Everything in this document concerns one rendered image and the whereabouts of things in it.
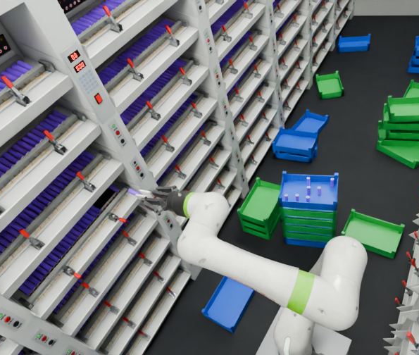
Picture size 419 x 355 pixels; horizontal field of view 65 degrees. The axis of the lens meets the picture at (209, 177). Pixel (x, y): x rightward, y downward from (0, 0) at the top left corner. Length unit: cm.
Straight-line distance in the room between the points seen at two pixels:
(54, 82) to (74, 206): 44
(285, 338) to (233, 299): 81
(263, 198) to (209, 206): 124
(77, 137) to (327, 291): 94
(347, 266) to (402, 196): 152
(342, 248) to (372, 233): 124
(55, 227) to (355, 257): 99
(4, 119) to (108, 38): 46
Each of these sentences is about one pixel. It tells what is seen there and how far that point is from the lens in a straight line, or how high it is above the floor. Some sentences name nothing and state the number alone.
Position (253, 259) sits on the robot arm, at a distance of 99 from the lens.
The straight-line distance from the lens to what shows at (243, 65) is 212.
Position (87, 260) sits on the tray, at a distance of 143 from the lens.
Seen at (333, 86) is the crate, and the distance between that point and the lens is 340.
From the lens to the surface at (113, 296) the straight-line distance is 176.
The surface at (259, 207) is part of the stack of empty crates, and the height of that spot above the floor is 16.
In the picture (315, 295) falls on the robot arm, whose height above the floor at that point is 102.
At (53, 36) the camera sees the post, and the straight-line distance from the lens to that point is 116.
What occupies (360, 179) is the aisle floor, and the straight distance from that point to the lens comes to 256.
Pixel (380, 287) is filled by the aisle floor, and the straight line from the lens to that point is 214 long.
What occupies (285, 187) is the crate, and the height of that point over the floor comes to 40.
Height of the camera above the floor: 192
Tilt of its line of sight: 45 degrees down
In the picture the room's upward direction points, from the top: 20 degrees counter-clockwise
